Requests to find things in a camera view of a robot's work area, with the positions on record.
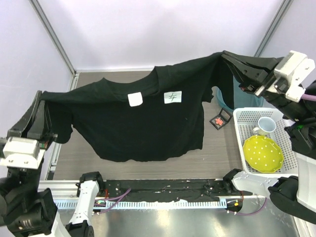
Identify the light blue mug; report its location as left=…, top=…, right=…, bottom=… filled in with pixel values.
left=252, top=117, right=277, bottom=136

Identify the black t-shirt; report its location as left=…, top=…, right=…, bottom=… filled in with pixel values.
left=41, top=52, right=234, bottom=162

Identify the teal transparent plastic bin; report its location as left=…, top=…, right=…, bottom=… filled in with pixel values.
left=216, top=79, right=263, bottom=112

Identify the white paper label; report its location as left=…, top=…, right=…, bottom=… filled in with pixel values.
left=163, top=91, right=182, bottom=104

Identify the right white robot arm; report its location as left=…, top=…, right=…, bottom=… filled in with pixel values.
left=223, top=51, right=316, bottom=223

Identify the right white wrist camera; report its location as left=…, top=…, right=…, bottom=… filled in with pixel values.
left=273, top=50, right=316, bottom=103

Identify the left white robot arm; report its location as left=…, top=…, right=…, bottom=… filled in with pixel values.
left=0, top=91, right=105, bottom=237

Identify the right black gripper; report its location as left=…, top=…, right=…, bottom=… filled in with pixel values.
left=222, top=49, right=315, bottom=122

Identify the white slotted cable duct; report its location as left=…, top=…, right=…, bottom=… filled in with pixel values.
left=53, top=198, right=227, bottom=210

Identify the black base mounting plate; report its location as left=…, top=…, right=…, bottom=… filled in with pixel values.
left=104, top=178, right=252, bottom=198

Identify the white perforated plastic basket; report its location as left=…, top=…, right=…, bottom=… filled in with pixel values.
left=233, top=108, right=298, bottom=177

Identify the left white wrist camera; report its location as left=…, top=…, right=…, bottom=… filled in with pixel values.
left=0, top=137, right=45, bottom=169

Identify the yellow dotted plate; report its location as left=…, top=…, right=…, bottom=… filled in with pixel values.
left=242, top=135, right=284, bottom=173

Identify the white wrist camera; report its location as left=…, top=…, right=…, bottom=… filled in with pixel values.
left=273, top=50, right=316, bottom=103
left=0, top=137, right=45, bottom=169

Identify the black brooch box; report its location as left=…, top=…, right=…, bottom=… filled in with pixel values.
left=209, top=108, right=233, bottom=130

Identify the red gold brooch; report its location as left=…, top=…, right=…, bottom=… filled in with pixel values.
left=215, top=118, right=224, bottom=126

